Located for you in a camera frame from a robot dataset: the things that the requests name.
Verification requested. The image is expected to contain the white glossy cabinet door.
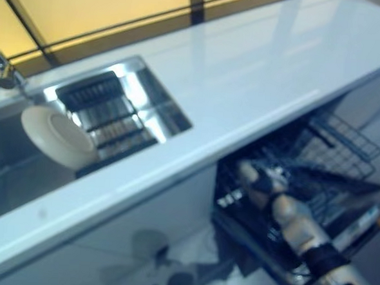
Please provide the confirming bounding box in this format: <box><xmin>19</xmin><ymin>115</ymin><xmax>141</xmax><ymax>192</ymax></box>
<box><xmin>335</xmin><ymin>61</ymin><xmax>380</xmax><ymax>131</ymax></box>
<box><xmin>82</xmin><ymin>155</ymin><xmax>222</xmax><ymax>285</ymax></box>
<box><xmin>0</xmin><ymin>213</ymin><xmax>91</xmax><ymax>285</ymax></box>

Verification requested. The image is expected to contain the open built-in dishwasher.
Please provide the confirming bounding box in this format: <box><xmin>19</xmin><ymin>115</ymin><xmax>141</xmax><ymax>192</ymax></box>
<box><xmin>206</xmin><ymin>101</ymin><xmax>380</xmax><ymax>285</ymax></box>

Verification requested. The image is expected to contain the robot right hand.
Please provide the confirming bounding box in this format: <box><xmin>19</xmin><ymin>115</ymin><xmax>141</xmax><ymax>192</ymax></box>
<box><xmin>252</xmin><ymin>173</ymin><xmax>286</xmax><ymax>204</ymax></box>

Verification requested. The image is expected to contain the stainless steel sink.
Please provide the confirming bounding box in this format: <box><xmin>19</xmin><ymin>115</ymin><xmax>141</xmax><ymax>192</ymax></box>
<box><xmin>0</xmin><ymin>46</ymin><xmax>198</xmax><ymax>241</ymax></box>

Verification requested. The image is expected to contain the black sink drying rack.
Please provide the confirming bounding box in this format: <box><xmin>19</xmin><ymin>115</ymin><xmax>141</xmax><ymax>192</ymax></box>
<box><xmin>49</xmin><ymin>67</ymin><xmax>163</xmax><ymax>184</ymax></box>

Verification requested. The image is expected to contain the black wire dishwasher cup basket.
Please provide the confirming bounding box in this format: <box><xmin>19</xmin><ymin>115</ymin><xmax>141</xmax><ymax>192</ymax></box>
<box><xmin>303</xmin><ymin>112</ymin><xmax>380</xmax><ymax>178</ymax></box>

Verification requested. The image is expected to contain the black wire dishwasher plate rack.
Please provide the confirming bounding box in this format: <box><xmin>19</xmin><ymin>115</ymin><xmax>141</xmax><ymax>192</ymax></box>
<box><xmin>213</xmin><ymin>121</ymin><xmax>380</xmax><ymax>260</ymax></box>

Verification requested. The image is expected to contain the chrome gooseneck faucet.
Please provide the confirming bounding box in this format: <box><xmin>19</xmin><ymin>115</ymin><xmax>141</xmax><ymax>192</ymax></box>
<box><xmin>0</xmin><ymin>44</ymin><xmax>33</xmax><ymax>99</ymax></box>

